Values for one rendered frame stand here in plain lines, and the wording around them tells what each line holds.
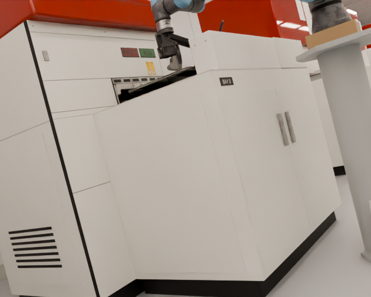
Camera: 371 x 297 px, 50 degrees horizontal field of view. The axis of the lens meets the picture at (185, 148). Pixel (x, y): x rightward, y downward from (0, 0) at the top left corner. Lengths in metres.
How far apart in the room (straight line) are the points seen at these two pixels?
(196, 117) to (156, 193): 0.37
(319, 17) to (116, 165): 0.99
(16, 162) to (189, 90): 0.88
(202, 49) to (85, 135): 0.62
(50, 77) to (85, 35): 0.30
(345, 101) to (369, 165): 0.25
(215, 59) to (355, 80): 0.53
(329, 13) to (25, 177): 1.41
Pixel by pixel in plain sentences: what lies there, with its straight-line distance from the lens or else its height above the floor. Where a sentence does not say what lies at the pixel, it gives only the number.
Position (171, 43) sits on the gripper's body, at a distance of 1.87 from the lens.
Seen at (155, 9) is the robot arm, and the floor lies 1.22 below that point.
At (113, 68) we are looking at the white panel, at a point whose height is 1.02.
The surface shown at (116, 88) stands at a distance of 1.90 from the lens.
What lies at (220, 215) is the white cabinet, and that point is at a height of 0.32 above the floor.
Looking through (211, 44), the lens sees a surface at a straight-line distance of 1.44.
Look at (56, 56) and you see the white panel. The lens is 1.76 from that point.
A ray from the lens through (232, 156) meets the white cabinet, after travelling 1.36.
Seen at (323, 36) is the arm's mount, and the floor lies 0.85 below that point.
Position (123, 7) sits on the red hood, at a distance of 2.08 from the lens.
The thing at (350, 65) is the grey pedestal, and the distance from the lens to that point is 1.62.
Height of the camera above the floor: 0.61
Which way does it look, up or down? 1 degrees down
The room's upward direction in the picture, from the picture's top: 15 degrees counter-clockwise
